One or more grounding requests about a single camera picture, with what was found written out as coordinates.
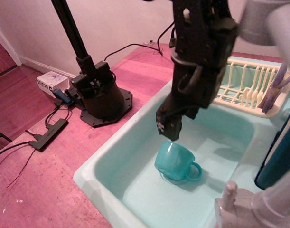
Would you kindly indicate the white cardboard box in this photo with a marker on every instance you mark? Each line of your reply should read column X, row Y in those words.
column 51, row 81

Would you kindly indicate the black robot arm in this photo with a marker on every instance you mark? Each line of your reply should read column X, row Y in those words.
column 68, row 31

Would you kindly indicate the blue clamp handle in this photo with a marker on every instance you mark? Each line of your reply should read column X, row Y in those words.
column 61, row 96

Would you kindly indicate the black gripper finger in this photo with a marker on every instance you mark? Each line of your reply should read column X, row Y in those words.
column 169, row 116

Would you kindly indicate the light teal toy sink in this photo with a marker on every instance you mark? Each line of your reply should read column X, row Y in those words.
column 121, row 181

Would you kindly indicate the teal plastic cup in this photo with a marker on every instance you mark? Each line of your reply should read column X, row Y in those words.
column 177, row 162

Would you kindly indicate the purple utensil in rack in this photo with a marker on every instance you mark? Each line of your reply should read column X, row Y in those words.
column 275, row 88

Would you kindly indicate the black usb hub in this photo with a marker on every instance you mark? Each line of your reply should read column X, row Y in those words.
column 43, row 141

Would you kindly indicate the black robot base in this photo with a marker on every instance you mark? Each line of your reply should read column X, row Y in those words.
column 95, row 92

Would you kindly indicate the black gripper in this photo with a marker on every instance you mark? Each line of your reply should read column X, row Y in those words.
column 206, row 33

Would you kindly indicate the cream dish drying rack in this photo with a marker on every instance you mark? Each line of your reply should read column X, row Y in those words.
column 245, row 84

